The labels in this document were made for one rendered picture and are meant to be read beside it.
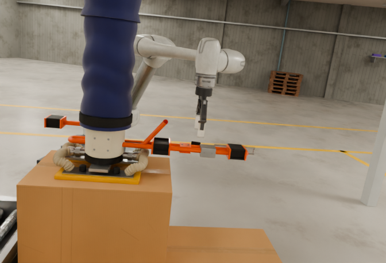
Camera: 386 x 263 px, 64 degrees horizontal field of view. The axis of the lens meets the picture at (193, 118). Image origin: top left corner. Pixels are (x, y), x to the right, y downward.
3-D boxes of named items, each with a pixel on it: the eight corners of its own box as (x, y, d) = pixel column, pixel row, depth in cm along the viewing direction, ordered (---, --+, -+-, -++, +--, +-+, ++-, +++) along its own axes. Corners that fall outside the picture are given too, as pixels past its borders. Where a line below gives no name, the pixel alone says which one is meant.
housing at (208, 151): (200, 157, 141) (201, 148, 140) (198, 152, 147) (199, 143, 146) (215, 158, 141) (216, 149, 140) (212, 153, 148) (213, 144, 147)
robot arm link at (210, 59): (206, 75, 129) (226, 76, 138) (211, 37, 126) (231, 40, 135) (188, 72, 137) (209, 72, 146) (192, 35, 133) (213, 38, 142)
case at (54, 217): (17, 274, 127) (15, 184, 118) (50, 220, 166) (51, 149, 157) (163, 276, 135) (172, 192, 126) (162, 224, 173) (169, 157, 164)
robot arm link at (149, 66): (101, 118, 220) (128, 116, 236) (110, 135, 213) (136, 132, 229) (144, 27, 177) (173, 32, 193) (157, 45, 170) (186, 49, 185)
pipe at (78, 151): (56, 169, 127) (56, 156, 125) (73, 149, 151) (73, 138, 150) (139, 175, 130) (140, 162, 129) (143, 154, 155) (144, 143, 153)
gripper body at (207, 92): (195, 84, 142) (192, 104, 144) (196, 86, 133) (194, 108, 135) (211, 86, 142) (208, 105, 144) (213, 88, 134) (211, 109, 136)
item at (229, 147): (228, 159, 141) (229, 149, 140) (224, 154, 148) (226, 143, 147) (246, 161, 142) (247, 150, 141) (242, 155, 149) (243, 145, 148)
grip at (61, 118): (43, 127, 156) (43, 118, 155) (50, 123, 165) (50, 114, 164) (61, 128, 157) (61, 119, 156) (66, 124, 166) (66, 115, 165)
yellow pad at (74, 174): (53, 179, 126) (54, 167, 124) (61, 169, 135) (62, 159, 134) (138, 185, 129) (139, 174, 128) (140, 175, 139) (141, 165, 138)
